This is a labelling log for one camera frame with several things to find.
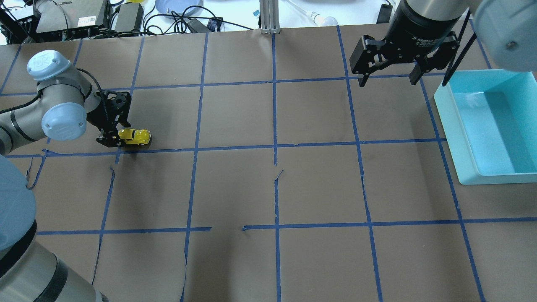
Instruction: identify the black computer box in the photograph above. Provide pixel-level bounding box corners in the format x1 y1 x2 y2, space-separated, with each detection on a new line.
36 0 111 35

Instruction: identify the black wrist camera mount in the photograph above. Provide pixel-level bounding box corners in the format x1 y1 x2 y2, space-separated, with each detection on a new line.
102 90 132 124

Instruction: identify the aluminium frame post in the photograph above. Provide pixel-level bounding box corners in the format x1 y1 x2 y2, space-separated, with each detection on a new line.
259 0 281 34

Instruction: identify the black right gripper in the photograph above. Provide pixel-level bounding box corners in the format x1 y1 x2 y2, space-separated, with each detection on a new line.
349 0 469 88

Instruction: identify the black power adapter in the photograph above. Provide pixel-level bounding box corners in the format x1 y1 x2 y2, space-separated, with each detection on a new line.
113 2 143 32

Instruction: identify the yellow toy beetle car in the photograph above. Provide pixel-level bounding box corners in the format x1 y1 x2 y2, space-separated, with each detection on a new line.
118 128 152 146

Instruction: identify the blue plastic plate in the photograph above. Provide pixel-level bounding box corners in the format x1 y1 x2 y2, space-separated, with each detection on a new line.
154 0 203 18

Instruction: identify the teal plastic storage bin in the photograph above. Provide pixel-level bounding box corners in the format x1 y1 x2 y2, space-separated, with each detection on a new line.
434 69 537 185

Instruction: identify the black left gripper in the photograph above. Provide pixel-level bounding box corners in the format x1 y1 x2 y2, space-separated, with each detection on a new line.
86 94 132 148

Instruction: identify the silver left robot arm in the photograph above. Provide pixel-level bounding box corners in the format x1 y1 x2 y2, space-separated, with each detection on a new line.
0 50 132 302

